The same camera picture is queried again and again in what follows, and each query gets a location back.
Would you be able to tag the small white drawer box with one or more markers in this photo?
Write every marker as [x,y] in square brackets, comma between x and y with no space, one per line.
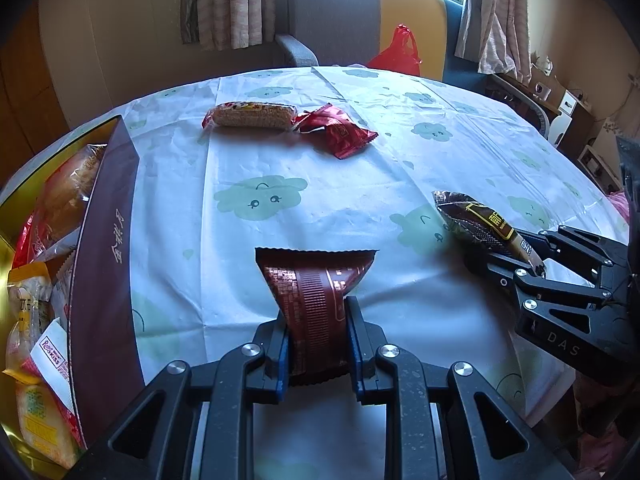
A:
[571,102]

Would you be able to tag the maroon gold-pattern snack packet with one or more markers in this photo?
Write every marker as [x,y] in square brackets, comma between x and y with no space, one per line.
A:
[315,300]

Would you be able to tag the wooden wardrobe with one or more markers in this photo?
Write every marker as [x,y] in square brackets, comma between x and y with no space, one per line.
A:
[25,85]

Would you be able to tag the grey office chair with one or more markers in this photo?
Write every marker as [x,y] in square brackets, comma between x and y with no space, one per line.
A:
[545,115]

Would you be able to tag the red plastic bag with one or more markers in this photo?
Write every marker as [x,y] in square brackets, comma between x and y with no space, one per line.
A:
[397,52]

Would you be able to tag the white cloud-print tablecloth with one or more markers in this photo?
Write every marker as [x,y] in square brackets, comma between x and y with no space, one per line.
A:
[325,210]

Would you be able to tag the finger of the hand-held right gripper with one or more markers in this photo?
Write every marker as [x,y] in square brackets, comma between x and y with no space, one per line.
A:
[575,247]
[500,267]

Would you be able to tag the grey yellow blue sofa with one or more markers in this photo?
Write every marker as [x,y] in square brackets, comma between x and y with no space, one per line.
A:
[345,15]

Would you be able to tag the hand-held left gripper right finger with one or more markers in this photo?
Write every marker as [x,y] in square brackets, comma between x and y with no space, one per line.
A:
[352,350]

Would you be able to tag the yellow print snack packet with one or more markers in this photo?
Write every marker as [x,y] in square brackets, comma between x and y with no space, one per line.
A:
[40,420]

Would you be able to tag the clear pink wafer packet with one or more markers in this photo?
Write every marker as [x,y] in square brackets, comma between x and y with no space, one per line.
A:
[250,115]

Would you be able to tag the white cup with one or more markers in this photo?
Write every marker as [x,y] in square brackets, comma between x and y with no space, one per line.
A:
[542,91]

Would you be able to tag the red quilt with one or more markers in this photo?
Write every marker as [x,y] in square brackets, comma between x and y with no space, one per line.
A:
[620,205]

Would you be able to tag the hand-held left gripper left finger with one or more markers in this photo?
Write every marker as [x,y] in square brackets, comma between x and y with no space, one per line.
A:
[282,360]

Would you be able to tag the beige striped curtain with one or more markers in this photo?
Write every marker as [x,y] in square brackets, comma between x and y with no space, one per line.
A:
[495,15]
[230,5]

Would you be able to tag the maroon gift box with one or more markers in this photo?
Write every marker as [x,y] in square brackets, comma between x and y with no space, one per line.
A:
[105,260]

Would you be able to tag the brown wafer packet green ends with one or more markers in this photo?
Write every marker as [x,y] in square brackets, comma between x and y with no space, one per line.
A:
[65,190]

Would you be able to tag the black and gold snack packet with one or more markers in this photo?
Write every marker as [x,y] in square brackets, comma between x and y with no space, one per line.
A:
[480,220]

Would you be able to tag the small red foil snack packet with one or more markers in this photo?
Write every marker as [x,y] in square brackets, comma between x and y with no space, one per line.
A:
[340,130]

